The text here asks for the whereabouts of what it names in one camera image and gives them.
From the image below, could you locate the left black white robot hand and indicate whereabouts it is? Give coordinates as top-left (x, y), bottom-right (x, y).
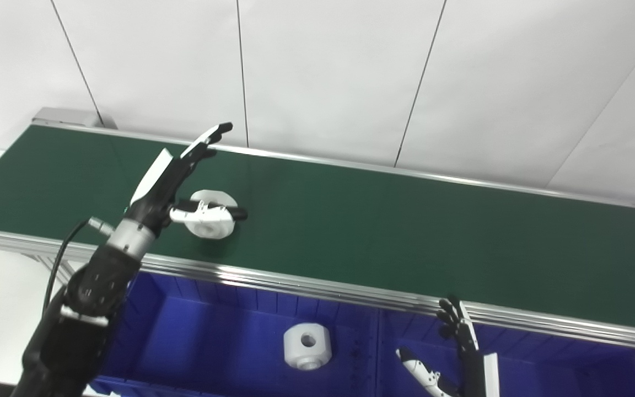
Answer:
top-left (125, 122), bottom-right (248, 239)

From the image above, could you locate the aluminium conveyor leg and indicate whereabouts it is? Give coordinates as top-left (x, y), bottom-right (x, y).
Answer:
top-left (20, 251), bottom-right (78, 285)

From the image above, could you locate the blue plastic bin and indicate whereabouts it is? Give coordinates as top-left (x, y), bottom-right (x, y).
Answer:
top-left (375, 306), bottom-right (635, 397)
top-left (89, 270), bottom-right (381, 397)

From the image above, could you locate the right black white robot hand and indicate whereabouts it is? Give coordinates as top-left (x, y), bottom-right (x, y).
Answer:
top-left (396, 295), bottom-right (500, 397)

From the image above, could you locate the grey conveyor end housing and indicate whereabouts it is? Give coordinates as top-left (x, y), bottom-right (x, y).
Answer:
top-left (32, 108), bottom-right (117, 130)

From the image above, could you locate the green conveyor belt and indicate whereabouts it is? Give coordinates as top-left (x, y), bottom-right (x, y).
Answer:
top-left (0, 122), bottom-right (635, 353)

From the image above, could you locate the white grooved round part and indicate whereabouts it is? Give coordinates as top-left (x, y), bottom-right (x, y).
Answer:
top-left (184, 190), bottom-right (239, 240)

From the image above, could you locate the white octagonal part with hole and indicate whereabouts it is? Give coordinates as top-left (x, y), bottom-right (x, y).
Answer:
top-left (283, 323), bottom-right (332, 371)

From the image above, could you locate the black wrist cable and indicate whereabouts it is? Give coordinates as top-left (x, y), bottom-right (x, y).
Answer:
top-left (42, 217), bottom-right (115, 315)

